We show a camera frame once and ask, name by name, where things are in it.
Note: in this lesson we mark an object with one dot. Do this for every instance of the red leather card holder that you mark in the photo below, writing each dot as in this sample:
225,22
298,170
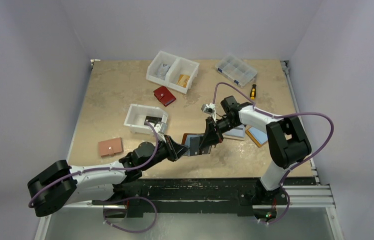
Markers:
164,96

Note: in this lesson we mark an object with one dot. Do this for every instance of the pink leather card holder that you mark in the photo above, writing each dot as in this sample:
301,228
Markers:
110,147

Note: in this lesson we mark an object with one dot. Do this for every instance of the gold card in bin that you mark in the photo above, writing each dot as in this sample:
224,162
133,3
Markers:
183,80

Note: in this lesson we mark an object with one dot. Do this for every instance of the clear plastic organizer box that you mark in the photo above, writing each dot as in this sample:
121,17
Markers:
236,70

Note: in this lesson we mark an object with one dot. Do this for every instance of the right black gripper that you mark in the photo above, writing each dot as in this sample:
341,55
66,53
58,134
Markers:
213,127

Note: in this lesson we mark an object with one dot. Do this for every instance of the patterned card in bin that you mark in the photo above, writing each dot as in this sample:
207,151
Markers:
162,70

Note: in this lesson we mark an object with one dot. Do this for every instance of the yellow black screwdriver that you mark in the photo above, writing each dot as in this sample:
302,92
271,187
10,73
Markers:
253,92

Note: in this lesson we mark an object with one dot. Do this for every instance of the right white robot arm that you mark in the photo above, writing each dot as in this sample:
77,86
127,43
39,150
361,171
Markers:
288,143

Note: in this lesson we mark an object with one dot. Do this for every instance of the grey magnetic stripe card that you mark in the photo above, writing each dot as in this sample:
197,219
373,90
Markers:
195,150

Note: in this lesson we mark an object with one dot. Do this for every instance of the small white plastic bin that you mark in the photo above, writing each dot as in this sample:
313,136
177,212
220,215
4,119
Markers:
135,119

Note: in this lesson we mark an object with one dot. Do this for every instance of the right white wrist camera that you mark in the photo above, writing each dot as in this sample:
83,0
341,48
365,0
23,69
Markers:
208,108

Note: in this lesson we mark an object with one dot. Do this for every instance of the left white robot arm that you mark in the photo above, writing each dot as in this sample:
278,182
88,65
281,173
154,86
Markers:
61,184

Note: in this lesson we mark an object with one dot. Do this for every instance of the tan leather card holder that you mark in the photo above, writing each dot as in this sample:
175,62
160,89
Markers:
186,140

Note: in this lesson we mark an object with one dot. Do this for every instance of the white two-compartment bin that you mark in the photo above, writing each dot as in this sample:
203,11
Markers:
179,66

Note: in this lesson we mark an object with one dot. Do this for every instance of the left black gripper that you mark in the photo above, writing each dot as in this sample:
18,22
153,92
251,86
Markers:
175,150

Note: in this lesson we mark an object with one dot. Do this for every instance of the blue card white tray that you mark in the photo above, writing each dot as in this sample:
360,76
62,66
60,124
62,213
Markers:
237,133

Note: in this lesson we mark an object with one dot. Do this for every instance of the black card in bin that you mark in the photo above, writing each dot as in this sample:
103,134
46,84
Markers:
153,120

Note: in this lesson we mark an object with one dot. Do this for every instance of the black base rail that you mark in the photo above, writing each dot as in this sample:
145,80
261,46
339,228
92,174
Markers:
238,196

